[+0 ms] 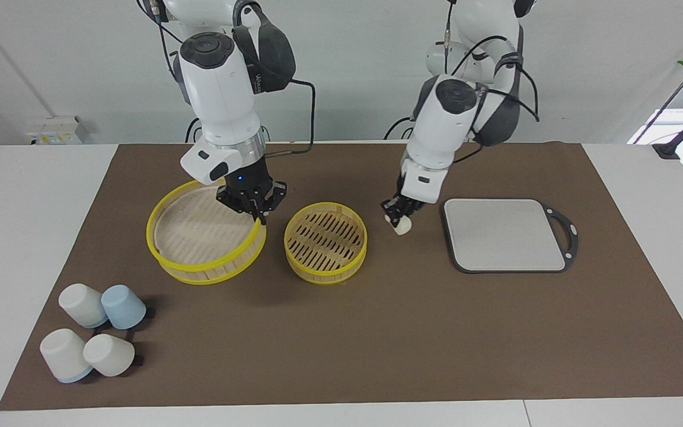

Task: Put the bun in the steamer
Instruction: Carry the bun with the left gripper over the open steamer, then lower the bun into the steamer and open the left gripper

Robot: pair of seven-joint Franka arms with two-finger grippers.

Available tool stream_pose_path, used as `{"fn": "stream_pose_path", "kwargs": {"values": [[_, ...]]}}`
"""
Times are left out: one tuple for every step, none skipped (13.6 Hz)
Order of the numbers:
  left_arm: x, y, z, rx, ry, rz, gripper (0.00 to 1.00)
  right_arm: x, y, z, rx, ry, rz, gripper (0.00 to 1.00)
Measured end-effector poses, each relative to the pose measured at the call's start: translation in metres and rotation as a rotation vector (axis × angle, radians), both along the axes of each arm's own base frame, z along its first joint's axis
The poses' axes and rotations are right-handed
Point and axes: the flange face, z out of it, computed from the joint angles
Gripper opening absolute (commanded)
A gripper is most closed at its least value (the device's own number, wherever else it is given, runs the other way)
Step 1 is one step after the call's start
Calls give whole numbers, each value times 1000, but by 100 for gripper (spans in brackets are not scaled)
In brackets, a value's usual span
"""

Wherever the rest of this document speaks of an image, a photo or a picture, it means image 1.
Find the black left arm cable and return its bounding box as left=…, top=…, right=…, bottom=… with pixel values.
left=443, top=0, right=541, bottom=164

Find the white plastic cup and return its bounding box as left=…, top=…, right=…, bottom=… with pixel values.
left=83, top=334, right=136, bottom=377
left=40, top=329, right=94, bottom=384
left=58, top=283, right=109, bottom=329

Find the yellow bamboo steamer basket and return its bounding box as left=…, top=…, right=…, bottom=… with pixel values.
left=284, top=202, right=368, bottom=286

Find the white cutting board grey rim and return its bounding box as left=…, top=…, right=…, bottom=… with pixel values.
left=441, top=197, right=579, bottom=274

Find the yellow bamboo steamer lid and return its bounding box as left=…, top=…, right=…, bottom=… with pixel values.
left=146, top=180, right=267, bottom=286

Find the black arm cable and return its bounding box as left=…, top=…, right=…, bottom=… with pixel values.
left=137, top=0, right=317, bottom=158
left=443, top=0, right=541, bottom=164

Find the brown table mat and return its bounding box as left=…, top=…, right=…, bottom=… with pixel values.
left=0, top=141, right=683, bottom=411

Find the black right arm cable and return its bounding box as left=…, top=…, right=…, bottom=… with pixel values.
left=137, top=0, right=317, bottom=158

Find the white wall socket box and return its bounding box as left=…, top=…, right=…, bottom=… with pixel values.
left=26, top=116, right=90, bottom=145

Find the white steamed bun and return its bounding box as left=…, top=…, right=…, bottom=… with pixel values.
left=385, top=213, right=414, bottom=236

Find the light blue plastic cup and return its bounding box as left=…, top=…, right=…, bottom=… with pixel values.
left=101, top=285, right=147, bottom=330

